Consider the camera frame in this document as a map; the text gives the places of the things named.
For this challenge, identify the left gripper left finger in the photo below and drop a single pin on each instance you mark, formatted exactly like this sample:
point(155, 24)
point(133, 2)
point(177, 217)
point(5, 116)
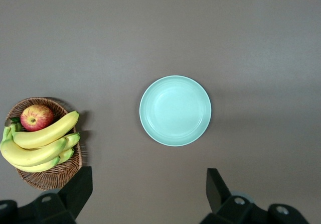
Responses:
point(72, 196)

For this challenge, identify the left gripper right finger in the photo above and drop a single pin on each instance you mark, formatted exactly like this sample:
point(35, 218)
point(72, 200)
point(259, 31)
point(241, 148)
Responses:
point(220, 201)

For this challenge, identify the pale green round plate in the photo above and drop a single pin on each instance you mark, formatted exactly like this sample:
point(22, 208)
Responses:
point(175, 111)

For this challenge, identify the brown wicker basket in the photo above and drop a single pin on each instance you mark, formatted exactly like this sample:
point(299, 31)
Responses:
point(50, 178)

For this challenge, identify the yellow banana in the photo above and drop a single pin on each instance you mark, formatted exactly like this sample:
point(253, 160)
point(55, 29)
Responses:
point(37, 168)
point(74, 139)
point(66, 155)
point(45, 134)
point(30, 156)

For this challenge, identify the red yellow apple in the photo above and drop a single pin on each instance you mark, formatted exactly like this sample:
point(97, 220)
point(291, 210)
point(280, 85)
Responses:
point(36, 118)

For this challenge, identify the small dark green leaf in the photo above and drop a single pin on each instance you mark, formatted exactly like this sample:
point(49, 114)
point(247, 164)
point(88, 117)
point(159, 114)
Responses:
point(15, 120)

